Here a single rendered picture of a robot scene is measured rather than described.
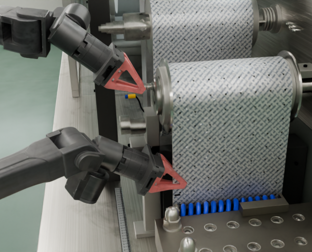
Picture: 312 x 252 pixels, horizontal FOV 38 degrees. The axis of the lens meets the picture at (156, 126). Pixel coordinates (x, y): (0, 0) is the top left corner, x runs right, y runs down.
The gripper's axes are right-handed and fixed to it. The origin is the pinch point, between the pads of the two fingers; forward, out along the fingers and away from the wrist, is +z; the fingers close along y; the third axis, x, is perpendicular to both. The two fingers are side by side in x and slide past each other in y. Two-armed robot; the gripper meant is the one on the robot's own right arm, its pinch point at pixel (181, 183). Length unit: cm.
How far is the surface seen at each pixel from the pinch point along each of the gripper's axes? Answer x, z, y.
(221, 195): 0.9, 9.0, 0.3
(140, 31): 19.6, -15.8, -28.0
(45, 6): -86, -31, -556
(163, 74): 17.9, -13.3, -3.8
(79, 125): -27, -10, -73
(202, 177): 3.1, 3.1, 0.3
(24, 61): -143, -29, -479
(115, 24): 18.1, -21.4, -29.9
